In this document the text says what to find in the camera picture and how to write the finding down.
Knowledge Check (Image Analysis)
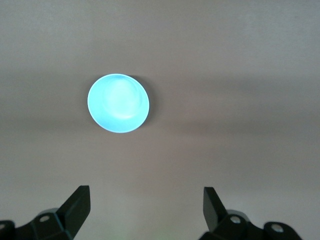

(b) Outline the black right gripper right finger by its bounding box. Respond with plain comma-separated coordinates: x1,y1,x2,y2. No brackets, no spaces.
201,186,304,240

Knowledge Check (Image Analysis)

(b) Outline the brown table cover sheet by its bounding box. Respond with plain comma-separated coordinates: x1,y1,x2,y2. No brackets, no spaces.
0,0,320,240

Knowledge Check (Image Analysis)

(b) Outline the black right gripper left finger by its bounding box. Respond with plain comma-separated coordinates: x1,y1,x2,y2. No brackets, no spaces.
0,185,91,240

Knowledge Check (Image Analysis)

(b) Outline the blue plastic bowl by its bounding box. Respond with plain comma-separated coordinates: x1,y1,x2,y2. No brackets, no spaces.
86,73,151,134

